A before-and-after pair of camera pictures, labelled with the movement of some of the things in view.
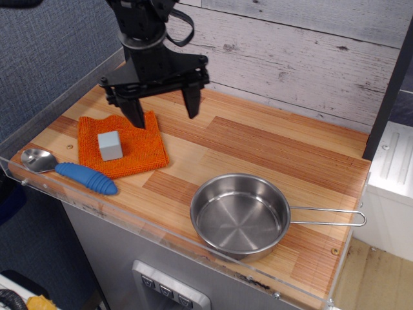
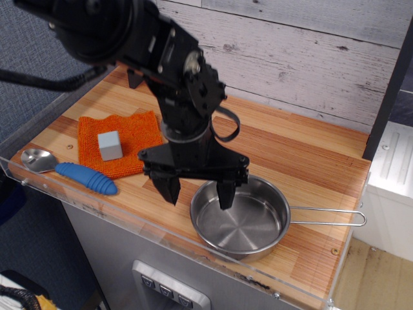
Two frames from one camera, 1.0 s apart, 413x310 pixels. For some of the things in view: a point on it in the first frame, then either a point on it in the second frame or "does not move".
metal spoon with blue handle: [41, 161] does not move
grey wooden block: [110, 145] does not move
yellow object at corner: [39, 303] does not move
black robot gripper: [151, 69] to [191, 154]
